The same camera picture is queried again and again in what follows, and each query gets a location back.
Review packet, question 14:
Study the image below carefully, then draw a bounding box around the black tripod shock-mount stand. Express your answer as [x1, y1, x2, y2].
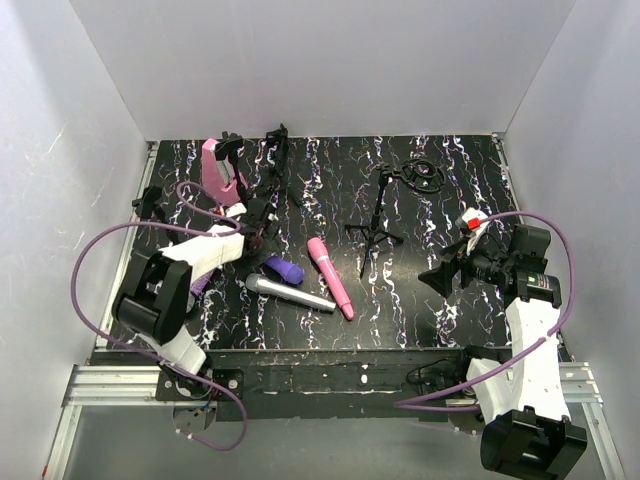
[344, 156, 446, 279]

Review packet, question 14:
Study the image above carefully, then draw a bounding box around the black round-base clip stand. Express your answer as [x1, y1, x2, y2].
[218, 131, 249, 205]

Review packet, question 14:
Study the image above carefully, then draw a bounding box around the purple matte microphone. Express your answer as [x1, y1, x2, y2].
[264, 255, 305, 285]

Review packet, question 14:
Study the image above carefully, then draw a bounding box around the silver grey microphone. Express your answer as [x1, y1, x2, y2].
[245, 273, 336, 312]

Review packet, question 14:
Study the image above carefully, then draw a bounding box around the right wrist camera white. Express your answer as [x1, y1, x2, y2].
[456, 207, 489, 255]

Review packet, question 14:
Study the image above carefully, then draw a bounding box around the pink metronome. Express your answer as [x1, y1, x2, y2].
[201, 138, 241, 207]

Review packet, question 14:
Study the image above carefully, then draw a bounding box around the black folded tripod stand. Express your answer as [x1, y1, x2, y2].
[258, 124, 301, 208]

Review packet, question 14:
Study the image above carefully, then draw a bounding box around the purple glitter microphone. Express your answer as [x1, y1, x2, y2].
[190, 272, 212, 297]

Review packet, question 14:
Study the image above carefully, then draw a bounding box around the black left-edge clip stand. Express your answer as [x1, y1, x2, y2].
[131, 186, 165, 222]

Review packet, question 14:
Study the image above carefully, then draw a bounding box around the pink microphone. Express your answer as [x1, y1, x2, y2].
[307, 237, 355, 321]

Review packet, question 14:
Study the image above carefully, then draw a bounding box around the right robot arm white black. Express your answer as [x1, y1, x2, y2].
[418, 224, 587, 479]

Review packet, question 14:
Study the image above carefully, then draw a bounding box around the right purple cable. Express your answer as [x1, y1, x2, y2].
[394, 210, 574, 412]

